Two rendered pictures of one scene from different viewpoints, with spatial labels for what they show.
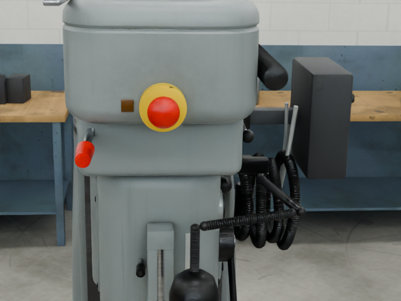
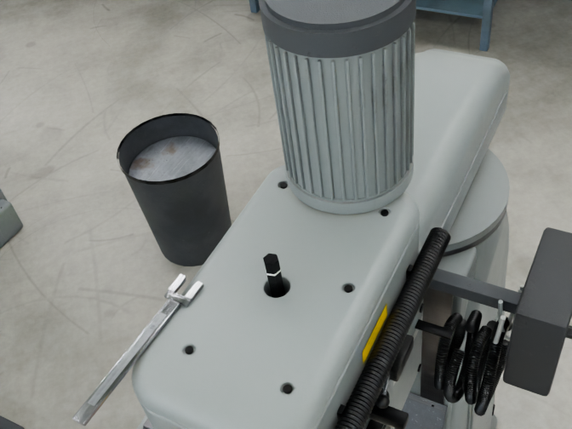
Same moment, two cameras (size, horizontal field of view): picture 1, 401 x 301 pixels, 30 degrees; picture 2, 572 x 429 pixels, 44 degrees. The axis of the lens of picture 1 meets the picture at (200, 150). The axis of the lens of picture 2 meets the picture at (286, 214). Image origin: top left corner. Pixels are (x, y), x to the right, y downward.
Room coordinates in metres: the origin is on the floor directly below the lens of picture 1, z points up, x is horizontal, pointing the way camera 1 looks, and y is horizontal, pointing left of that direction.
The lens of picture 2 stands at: (0.69, -0.34, 2.66)
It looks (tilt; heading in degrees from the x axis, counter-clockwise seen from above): 46 degrees down; 39
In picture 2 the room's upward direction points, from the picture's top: 10 degrees counter-clockwise
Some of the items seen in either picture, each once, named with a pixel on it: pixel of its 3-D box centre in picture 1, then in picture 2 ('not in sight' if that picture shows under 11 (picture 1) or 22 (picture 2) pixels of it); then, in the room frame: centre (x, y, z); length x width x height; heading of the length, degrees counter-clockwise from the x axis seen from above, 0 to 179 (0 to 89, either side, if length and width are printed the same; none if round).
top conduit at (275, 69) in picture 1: (249, 52); (386, 342); (1.20, -0.08, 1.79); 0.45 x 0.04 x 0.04; 5
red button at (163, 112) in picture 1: (163, 111); not in sight; (0.90, 0.05, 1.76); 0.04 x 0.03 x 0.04; 95
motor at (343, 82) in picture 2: not in sight; (343, 88); (1.40, 0.09, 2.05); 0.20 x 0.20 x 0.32
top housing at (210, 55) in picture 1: (158, 40); (288, 312); (1.17, 0.07, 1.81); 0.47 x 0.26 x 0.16; 5
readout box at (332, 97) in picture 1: (320, 115); (549, 312); (1.48, -0.24, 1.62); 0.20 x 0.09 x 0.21; 5
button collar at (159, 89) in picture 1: (163, 107); not in sight; (0.93, 0.05, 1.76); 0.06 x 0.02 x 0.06; 95
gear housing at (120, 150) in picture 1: (159, 117); not in sight; (1.20, 0.07, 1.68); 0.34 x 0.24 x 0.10; 5
